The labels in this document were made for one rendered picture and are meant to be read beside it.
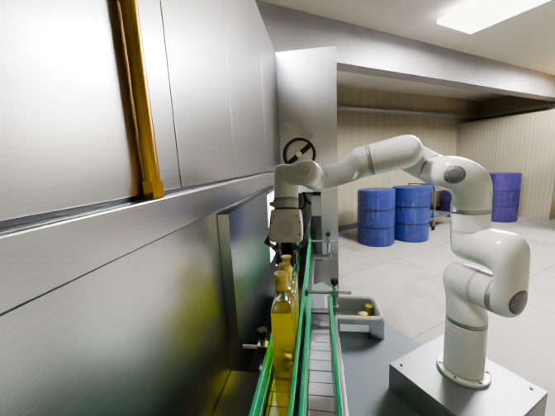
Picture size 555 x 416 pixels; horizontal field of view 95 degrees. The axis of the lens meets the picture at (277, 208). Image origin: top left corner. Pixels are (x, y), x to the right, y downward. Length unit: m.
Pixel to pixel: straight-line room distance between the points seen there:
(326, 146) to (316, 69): 0.47
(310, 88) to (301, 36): 1.20
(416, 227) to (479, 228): 4.14
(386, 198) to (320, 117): 2.89
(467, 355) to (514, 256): 0.31
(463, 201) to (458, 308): 0.28
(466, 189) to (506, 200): 6.30
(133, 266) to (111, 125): 0.18
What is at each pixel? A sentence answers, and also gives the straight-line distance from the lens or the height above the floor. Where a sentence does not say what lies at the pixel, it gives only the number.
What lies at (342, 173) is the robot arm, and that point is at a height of 1.40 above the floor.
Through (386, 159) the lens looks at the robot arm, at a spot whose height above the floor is 1.43.
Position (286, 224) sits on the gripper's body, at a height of 1.26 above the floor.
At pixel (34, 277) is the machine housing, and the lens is 0.29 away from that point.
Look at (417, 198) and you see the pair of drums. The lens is 4.82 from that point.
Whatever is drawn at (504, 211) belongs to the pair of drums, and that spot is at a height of 0.23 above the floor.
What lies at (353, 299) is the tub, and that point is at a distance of 1.26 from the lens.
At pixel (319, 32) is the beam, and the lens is 3.08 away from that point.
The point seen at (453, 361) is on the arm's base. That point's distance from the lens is 0.94.
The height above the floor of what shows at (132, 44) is 1.60.
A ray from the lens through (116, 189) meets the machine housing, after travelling 0.38.
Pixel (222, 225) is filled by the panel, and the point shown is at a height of 1.29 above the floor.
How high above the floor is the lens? 1.43
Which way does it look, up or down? 10 degrees down
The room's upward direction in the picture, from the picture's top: 3 degrees counter-clockwise
